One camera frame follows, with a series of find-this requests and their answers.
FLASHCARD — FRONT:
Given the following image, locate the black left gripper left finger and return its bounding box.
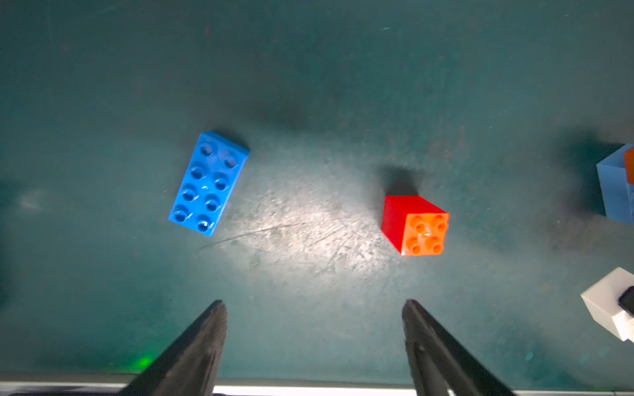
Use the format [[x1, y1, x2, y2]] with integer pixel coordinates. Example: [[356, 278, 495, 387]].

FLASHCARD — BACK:
[[118, 300, 228, 395]]

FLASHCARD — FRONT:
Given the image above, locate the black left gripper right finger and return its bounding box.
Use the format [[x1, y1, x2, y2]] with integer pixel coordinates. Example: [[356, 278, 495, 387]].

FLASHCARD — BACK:
[[402, 300, 513, 396]]

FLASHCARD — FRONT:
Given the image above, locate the red square lego brick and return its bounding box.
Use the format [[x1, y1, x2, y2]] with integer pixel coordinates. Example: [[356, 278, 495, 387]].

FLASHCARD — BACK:
[[381, 196, 451, 257]]

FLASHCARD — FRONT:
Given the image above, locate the white lego brick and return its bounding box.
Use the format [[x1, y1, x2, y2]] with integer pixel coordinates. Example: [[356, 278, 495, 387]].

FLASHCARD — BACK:
[[581, 267, 633, 341]]

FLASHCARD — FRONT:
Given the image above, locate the dark blue lego brick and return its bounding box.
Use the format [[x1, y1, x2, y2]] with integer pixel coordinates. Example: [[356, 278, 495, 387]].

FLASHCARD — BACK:
[[168, 131, 250, 237]]

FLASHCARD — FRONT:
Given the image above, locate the light blue lego brick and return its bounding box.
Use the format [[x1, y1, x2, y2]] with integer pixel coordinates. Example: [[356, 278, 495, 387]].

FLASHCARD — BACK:
[[596, 145, 633, 224]]

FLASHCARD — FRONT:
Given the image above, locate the orange lego brick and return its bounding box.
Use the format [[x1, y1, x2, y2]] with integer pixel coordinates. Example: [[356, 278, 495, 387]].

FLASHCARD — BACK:
[[623, 147, 634, 186]]

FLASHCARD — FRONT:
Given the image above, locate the green table mat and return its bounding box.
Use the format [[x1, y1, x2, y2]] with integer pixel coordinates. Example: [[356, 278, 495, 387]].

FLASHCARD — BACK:
[[1, 1, 633, 391]]

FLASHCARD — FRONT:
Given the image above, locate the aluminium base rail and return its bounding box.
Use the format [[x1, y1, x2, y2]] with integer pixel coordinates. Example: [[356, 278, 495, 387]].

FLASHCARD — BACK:
[[0, 378, 634, 396]]

